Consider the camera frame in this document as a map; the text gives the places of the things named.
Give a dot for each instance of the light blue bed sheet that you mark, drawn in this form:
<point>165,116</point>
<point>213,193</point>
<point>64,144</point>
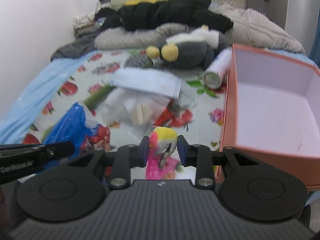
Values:
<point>28,106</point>

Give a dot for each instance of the white spray can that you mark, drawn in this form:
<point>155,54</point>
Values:
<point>215,74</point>

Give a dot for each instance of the cardboard box with tissues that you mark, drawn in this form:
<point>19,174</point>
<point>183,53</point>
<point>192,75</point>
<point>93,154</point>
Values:
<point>83,25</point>

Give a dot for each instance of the fruit pattern tablecloth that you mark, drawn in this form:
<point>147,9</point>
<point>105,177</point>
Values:
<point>197,114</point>

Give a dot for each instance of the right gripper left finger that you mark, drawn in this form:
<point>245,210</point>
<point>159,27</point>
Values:
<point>123,160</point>

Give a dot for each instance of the clear bag with wooden sticks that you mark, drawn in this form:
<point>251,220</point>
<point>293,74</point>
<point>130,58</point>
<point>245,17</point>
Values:
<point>135,111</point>

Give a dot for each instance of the yellow pillow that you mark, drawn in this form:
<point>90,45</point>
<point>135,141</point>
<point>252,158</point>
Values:
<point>136,2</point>

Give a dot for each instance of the dark grey blanket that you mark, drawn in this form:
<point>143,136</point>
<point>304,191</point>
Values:
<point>78,48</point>

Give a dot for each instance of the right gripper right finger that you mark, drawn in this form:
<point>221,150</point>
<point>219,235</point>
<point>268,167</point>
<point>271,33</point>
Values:
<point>200,157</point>

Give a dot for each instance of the light blue face mask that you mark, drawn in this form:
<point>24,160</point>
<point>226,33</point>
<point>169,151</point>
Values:
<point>147,81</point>

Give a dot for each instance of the black jacket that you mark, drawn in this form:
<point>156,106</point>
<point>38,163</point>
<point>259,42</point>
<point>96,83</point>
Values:
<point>146,16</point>

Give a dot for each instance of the orange shoe box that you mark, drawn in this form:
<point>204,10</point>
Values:
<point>272,111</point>

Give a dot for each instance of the blue curtain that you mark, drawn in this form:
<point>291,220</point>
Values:
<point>315,51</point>

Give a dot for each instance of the colourful small plush keychain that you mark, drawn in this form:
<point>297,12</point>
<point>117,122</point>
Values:
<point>162,144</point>

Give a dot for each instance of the blue white plastic package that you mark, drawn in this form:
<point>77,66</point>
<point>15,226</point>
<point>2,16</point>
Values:
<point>80,127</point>

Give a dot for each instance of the green long-handled massage brush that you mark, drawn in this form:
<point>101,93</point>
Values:
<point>90,84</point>

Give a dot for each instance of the grey penguin plush toy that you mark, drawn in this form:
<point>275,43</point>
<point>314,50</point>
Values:
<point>187,51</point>

